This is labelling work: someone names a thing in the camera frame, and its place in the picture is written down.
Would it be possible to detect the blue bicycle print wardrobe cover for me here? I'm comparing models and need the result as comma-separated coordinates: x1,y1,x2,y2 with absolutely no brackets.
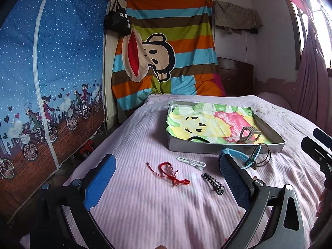
0,0,109,223

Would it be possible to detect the person's right hand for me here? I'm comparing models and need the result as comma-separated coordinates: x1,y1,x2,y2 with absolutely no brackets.
315,178,332,220

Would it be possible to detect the white hair clip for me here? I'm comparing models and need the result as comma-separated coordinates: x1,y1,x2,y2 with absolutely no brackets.
176,156,207,170

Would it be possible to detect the red toy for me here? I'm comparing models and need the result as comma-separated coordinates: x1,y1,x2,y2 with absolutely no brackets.
79,140,94,157

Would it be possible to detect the black tote bag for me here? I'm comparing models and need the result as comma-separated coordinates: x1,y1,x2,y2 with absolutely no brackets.
104,0,132,37

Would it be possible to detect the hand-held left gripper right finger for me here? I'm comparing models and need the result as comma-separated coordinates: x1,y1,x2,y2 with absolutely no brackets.
219,148,305,249

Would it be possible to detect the pink pillow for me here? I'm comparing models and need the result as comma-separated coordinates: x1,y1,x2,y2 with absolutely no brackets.
255,92,295,111

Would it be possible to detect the pink striped bed sheet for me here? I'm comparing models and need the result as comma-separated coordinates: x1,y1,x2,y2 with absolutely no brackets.
21,95,332,249

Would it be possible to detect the khaki hanging garment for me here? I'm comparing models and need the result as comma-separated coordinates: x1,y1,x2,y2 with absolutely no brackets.
213,0,264,35

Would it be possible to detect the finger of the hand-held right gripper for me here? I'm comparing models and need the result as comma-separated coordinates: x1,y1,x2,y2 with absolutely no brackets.
301,136,332,174
312,128,332,146

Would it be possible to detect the blue wrist watch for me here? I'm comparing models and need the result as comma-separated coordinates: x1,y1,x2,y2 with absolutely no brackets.
218,145,263,170

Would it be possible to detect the black hair clip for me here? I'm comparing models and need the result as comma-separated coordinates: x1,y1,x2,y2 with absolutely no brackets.
201,173,226,195

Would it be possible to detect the red string bracelet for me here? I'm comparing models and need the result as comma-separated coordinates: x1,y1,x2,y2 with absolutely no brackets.
146,162,190,186

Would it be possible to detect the dark wooden headboard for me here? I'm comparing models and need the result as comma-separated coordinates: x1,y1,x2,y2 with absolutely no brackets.
216,56,255,97

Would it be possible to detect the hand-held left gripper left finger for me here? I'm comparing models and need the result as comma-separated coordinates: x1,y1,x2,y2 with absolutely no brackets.
30,154,117,249

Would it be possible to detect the striped monkey print blanket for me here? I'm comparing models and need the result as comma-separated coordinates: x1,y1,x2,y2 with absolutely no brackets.
111,0,226,117

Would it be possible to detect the pink curtain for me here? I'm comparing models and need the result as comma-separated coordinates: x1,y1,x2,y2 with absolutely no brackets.
277,0,332,131

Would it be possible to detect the colourful cartoon printed lining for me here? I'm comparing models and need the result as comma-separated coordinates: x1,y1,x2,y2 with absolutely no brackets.
166,102,273,144

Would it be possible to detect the window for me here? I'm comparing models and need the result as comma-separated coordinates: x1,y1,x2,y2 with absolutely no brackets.
292,0,332,77

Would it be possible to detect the grey shallow box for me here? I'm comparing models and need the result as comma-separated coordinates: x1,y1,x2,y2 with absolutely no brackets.
165,100,286,154

